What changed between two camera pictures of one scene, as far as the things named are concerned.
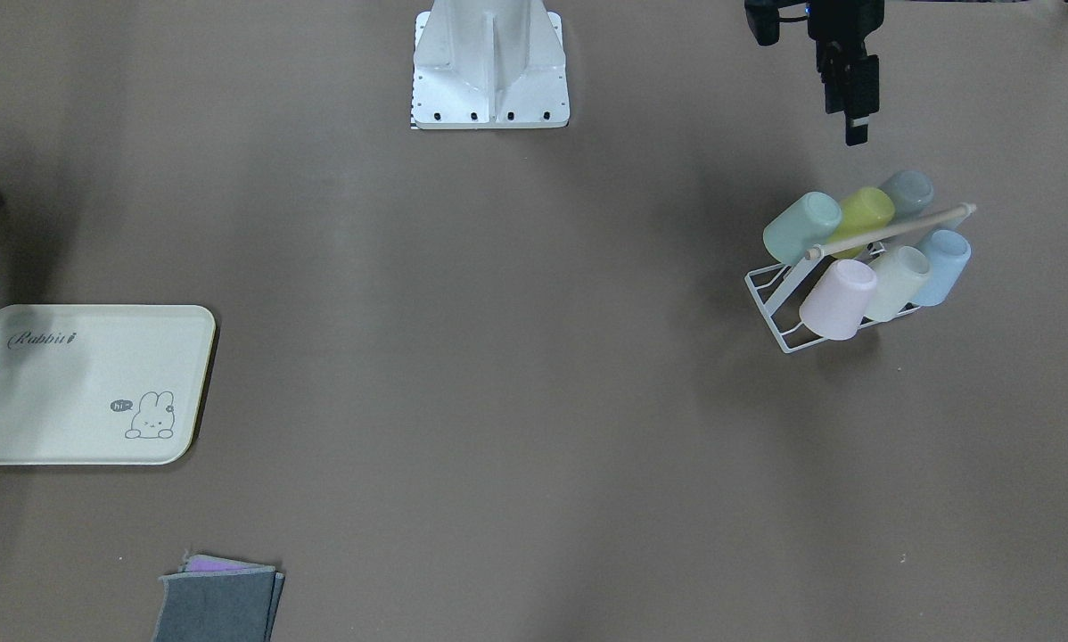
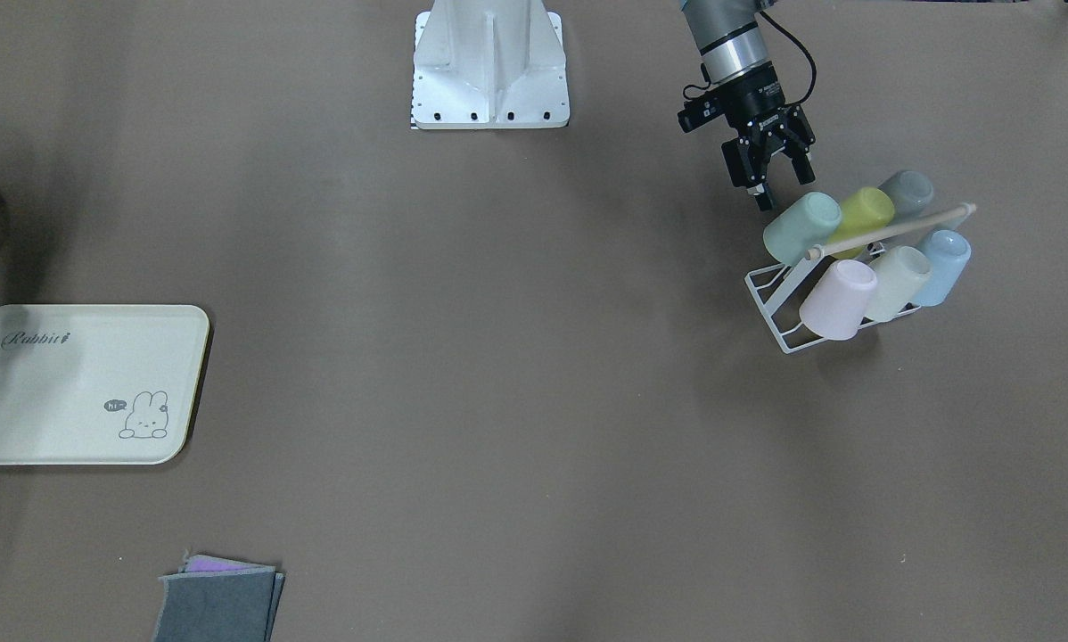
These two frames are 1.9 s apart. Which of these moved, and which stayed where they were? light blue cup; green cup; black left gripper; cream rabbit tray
Moved: black left gripper
Stayed: green cup; cream rabbit tray; light blue cup
